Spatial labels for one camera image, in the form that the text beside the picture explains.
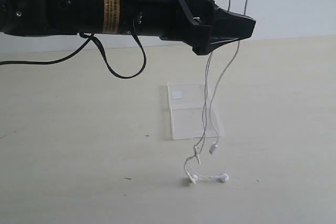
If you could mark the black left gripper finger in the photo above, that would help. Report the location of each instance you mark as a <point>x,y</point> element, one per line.
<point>228,27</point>

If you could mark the clear plastic storage box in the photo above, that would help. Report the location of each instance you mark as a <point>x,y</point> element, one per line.
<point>187,115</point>

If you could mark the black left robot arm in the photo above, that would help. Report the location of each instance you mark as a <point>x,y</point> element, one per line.
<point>41,18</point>

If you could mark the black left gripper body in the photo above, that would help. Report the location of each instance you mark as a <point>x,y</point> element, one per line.
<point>187,21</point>

